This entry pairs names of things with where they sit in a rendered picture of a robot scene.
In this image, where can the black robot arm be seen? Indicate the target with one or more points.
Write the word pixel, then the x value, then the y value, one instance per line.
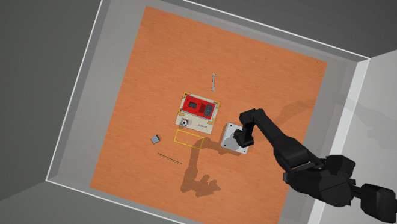
pixel 328 184

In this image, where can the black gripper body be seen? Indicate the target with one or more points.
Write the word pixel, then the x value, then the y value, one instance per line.
pixel 376 201

